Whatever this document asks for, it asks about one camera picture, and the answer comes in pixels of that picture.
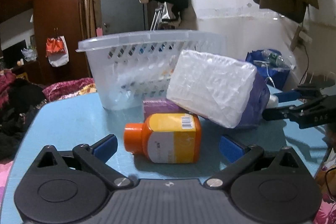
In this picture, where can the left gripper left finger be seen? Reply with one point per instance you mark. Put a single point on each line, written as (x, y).
(93, 159)

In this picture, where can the small purple box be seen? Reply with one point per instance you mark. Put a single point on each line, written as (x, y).
(160, 105)

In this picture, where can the orange yellow pill bottle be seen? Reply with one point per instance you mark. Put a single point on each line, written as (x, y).
(165, 138)

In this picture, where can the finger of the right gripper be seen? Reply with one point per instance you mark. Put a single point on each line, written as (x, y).
(292, 95)

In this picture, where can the blue shopping bag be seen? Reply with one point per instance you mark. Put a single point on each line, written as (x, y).
(274, 76)

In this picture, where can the clear plastic water bottle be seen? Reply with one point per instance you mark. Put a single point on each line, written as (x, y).
(277, 60)

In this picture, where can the orange white hanging bag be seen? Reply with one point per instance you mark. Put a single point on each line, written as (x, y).
(57, 51)

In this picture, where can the grey metal door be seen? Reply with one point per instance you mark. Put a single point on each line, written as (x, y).
(119, 16)

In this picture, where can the purple tissue pack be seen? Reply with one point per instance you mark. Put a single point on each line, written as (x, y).
(228, 92)

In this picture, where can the translucent white plastic basket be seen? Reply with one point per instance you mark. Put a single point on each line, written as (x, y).
(129, 67)

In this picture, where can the dark red wooden wardrobe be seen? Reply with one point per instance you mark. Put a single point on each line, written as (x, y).
(53, 18)

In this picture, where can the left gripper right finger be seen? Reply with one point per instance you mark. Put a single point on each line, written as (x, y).
(241, 158)

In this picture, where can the pile of dark clothes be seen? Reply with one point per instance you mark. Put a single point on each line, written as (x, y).
(20, 102)

